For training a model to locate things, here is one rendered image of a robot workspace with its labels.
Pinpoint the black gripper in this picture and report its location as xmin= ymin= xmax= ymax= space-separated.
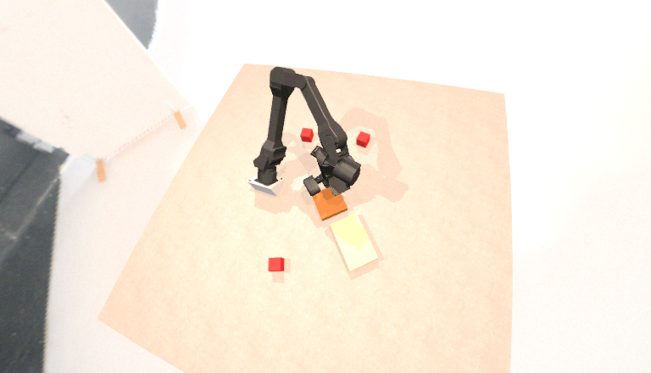
xmin=303 ymin=155 xmax=356 ymax=197

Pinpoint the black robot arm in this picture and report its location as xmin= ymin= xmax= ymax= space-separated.
xmin=253 ymin=66 xmax=361 ymax=196

